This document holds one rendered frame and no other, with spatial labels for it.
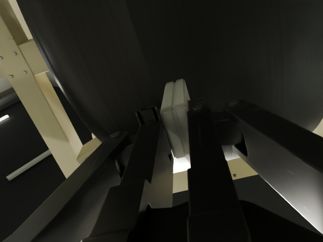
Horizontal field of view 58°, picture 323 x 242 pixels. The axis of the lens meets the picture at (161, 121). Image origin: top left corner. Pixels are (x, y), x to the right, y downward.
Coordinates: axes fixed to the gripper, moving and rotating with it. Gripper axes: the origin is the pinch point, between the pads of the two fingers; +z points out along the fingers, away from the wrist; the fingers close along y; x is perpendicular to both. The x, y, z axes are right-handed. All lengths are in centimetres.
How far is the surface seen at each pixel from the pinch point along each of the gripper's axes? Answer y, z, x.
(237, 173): 6, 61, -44
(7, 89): -655, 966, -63
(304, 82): 10.9, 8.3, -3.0
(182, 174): -10, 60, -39
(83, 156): -44, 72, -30
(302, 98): 10.8, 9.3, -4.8
